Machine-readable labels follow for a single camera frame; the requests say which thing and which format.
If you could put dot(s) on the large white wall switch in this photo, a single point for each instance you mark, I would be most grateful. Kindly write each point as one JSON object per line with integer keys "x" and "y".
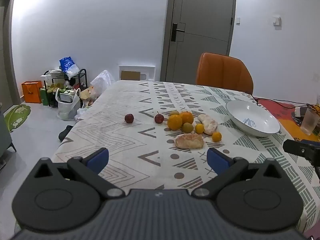
{"x": 276, "y": 20}

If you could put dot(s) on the translucent plastic cup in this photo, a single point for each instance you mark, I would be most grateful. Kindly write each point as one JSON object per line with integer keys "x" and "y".
{"x": 310, "y": 121}

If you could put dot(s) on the white foam packaging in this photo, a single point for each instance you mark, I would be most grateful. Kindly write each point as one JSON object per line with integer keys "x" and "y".
{"x": 137, "y": 68}

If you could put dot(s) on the clear plastic bag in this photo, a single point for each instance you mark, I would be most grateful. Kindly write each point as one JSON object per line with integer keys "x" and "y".
{"x": 101, "y": 81}

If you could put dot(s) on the yellow-green round fruit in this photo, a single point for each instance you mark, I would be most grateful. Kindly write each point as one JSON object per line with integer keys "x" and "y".
{"x": 174, "y": 112}

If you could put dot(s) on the green floor mat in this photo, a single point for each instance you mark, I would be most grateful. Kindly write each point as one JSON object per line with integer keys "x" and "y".
{"x": 17, "y": 116}

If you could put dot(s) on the small red apple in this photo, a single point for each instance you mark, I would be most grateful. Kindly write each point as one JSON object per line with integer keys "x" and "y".
{"x": 158, "y": 118}
{"x": 129, "y": 118}

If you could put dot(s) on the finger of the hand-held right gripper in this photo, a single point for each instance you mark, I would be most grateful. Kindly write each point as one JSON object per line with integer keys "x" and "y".
{"x": 295, "y": 148}

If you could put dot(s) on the white ceramic bowl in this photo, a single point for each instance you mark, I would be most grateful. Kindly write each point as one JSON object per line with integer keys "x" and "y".
{"x": 260, "y": 122}

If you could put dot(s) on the blue and white bag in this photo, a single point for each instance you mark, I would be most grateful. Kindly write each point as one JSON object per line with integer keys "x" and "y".
{"x": 68, "y": 66}

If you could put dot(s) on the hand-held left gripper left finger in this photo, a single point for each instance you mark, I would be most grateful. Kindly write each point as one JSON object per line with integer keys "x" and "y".
{"x": 98, "y": 158}

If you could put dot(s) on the black shoe rack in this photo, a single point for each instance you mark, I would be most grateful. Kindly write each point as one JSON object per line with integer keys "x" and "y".
{"x": 82, "y": 80}

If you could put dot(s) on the yellow shoes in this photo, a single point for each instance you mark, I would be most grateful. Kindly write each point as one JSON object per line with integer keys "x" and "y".
{"x": 55, "y": 87}

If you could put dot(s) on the red and orange mat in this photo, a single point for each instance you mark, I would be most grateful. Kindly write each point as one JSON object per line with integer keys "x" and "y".
{"x": 290, "y": 127}

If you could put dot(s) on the bread piece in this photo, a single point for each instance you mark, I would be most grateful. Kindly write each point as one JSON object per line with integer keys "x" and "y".
{"x": 207, "y": 124}

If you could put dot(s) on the small yellow citrus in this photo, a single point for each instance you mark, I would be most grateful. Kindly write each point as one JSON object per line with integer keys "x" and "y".
{"x": 199, "y": 128}

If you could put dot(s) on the dark cabinet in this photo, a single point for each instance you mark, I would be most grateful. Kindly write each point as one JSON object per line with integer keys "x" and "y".
{"x": 5, "y": 135}

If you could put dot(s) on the small orange citrus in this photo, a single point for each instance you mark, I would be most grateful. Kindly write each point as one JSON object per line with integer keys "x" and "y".
{"x": 216, "y": 136}

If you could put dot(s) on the brown cardboard sheet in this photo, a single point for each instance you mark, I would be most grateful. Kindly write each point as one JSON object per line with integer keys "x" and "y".
{"x": 130, "y": 75}

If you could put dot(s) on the bread roll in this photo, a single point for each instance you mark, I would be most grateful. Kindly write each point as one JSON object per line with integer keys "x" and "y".
{"x": 189, "y": 140}

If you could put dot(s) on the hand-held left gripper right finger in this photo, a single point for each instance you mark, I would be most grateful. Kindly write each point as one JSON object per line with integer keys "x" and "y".
{"x": 217, "y": 161}

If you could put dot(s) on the olive green round fruit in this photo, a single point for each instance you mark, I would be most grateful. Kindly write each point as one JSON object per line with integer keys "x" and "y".
{"x": 187, "y": 127}

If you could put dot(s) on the black slipper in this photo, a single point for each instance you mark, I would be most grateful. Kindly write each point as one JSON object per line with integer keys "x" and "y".
{"x": 65, "y": 132}

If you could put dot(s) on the patterned tablecloth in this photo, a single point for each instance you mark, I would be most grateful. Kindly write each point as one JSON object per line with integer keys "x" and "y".
{"x": 125, "y": 135}

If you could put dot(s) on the white power adapter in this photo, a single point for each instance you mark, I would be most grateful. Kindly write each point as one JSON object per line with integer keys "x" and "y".
{"x": 300, "y": 111}

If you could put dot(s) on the white plastic bag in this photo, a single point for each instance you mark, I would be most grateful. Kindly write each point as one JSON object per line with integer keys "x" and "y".
{"x": 66, "y": 107}

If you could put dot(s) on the green box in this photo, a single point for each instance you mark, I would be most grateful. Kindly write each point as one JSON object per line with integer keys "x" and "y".
{"x": 45, "y": 96}

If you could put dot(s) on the grey door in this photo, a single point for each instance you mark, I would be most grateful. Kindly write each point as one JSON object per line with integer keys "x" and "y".
{"x": 202, "y": 30}

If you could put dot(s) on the orange paper bag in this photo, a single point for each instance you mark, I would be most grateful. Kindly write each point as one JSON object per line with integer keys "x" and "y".
{"x": 31, "y": 91}

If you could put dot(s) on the orange chair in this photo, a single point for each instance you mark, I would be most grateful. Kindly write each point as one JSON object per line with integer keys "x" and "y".
{"x": 222, "y": 72}

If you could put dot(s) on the large orange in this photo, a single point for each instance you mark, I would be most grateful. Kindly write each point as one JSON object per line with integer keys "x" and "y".
{"x": 175, "y": 122}
{"x": 186, "y": 117}

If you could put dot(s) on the grey door frame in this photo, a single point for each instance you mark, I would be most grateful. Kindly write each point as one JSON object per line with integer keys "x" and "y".
{"x": 7, "y": 42}

